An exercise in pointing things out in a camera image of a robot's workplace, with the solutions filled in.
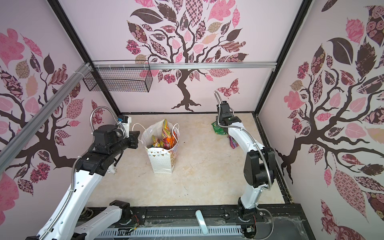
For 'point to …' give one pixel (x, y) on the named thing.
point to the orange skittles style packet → (166, 131)
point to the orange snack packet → (172, 140)
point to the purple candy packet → (233, 143)
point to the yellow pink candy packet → (156, 143)
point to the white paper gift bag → (161, 140)
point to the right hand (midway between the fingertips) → (226, 117)
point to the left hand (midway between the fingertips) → (138, 135)
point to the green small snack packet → (218, 129)
